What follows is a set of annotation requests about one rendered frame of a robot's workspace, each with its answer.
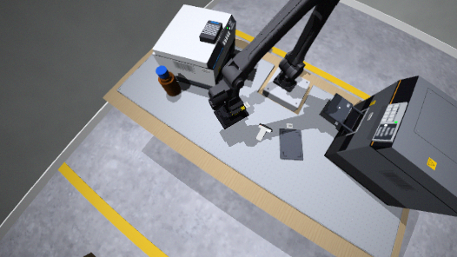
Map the brown bottle with blue cap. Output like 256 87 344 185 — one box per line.
156 66 181 96

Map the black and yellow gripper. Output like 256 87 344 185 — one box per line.
226 95 245 115

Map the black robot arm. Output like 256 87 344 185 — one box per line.
209 0 340 111

